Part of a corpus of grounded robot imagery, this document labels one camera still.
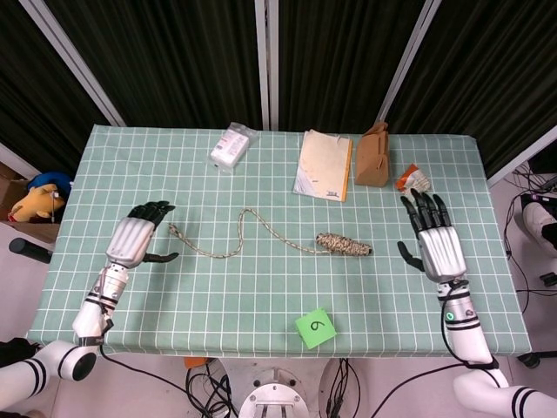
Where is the white tissue pack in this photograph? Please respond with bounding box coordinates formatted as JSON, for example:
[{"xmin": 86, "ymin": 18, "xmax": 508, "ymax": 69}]
[{"xmin": 209, "ymin": 121, "xmax": 255, "ymax": 175}]

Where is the black floor cable bundle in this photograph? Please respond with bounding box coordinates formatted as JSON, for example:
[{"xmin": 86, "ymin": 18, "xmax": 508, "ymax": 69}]
[
  {"xmin": 185, "ymin": 361, "xmax": 239, "ymax": 418},
  {"xmin": 324, "ymin": 357, "xmax": 362, "ymax": 418},
  {"xmin": 503, "ymin": 169, "xmax": 557, "ymax": 297}
]

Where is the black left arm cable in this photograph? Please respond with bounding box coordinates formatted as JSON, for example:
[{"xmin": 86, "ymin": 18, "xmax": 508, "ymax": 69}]
[{"xmin": 98, "ymin": 346, "xmax": 192, "ymax": 395}]

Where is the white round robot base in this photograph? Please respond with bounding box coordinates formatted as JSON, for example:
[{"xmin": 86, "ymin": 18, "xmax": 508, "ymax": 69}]
[{"xmin": 215, "ymin": 357, "xmax": 349, "ymax": 418}]

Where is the green checked tablecloth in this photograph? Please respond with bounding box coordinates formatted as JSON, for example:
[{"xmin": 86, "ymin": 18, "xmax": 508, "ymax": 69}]
[{"xmin": 25, "ymin": 125, "xmax": 533, "ymax": 359}]

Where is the black electronic device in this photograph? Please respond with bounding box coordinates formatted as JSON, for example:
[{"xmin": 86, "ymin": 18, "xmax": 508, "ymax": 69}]
[{"xmin": 528, "ymin": 150, "xmax": 557, "ymax": 192}]

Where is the black pleated curtain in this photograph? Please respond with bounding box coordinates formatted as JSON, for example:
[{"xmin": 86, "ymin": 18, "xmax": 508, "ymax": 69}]
[
  {"xmin": 0, "ymin": 0, "xmax": 110, "ymax": 175},
  {"xmin": 45, "ymin": 0, "xmax": 262, "ymax": 130},
  {"xmin": 386, "ymin": 0, "xmax": 557, "ymax": 179},
  {"xmin": 278, "ymin": 0, "xmax": 426, "ymax": 131}
]

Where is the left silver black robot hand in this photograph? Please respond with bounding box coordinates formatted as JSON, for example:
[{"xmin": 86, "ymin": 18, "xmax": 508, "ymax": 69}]
[{"xmin": 105, "ymin": 200, "xmax": 180, "ymax": 267}]

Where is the blue plush toy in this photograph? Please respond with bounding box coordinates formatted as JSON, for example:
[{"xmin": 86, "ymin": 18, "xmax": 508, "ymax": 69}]
[{"xmin": 26, "ymin": 172, "xmax": 73, "ymax": 192}]

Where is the brown paper bag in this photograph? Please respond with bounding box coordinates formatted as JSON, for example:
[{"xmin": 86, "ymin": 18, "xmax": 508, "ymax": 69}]
[{"xmin": 354, "ymin": 121, "xmax": 391, "ymax": 188}]

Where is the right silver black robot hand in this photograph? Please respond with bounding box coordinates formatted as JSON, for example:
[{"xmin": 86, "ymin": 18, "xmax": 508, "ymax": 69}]
[{"xmin": 396, "ymin": 189, "xmax": 469, "ymax": 283}]

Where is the yellow plush toy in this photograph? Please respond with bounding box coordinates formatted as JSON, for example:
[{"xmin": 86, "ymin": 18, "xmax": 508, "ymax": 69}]
[{"xmin": 7, "ymin": 182, "xmax": 66, "ymax": 226}]

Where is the black caster wheel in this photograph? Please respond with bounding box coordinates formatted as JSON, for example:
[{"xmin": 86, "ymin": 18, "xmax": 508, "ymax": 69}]
[{"xmin": 516, "ymin": 352, "xmax": 543, "ymax": 371}]

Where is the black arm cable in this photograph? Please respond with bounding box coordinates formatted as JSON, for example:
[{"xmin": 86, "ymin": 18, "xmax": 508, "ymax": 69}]
[
  {"xmin": 98, "ymin": 346, "xmax": 192, "ymax": 395},
  {"xmin": 373, "ymin": 361, "xmax": 465, "ymax": 418}
]

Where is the beige speckled braided rope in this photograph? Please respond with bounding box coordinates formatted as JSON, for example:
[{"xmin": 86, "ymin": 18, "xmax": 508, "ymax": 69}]
[{"xmin": 167, "ymin": 207, "xmax": 374, "ymax": 260}]

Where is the crumpled orange white wrapper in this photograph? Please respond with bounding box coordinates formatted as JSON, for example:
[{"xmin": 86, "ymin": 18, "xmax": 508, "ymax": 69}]
[{"xmin": 394, "ymin": 163, "xmax": 433, "ymax": 195}]

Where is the brown cardboard box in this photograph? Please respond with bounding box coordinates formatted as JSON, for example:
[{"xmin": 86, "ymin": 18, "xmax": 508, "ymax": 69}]
[{"xmin": 0, "ymin": 161, "xmax": 62, "ymax": 245}]

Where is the green foam number cube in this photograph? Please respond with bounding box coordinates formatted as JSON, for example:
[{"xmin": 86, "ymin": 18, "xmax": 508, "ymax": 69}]
[{"xmin": 294, "ymin": 307, "xmax": 338, "ymax": 350}]

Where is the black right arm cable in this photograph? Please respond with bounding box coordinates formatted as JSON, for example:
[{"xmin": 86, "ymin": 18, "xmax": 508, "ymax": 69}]
[{"xmin": 373, "ymin": 361, "xmax": 465, "ymax": 418}]

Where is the white frame post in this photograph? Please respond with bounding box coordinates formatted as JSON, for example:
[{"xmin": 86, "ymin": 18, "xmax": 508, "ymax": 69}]
[
  {"xmin": 376, "ymin": 0, "xmax": 443, "ymax": 123},
  {"xmin": 254, "ymin": 0, "xmax": 279, "ymax": 131},
  {"xmin": 19, "ymin": 0, "xmax": 127, "ymax": 127}
]

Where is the black trouser leg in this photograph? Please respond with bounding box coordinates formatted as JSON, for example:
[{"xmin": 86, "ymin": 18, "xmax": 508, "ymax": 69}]
[{"xmin": 0, "ymin": 337, "xmax": 43, "ymax": 371}]

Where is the black cylinder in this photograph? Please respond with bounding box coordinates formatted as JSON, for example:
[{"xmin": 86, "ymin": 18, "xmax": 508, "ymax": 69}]
[{"xmin": 8, "ymin": 237, "xmax": 53, "ymax": 265}]

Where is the white frame rail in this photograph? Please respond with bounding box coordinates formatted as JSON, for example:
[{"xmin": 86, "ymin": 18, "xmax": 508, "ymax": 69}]
[
  {"xmin": 0, "ymin": 141, "xmax": 43, "ymax": 178},
  {"xmin": 485, "ymin": 128, "xmax": 557, "ymax": 186}
]

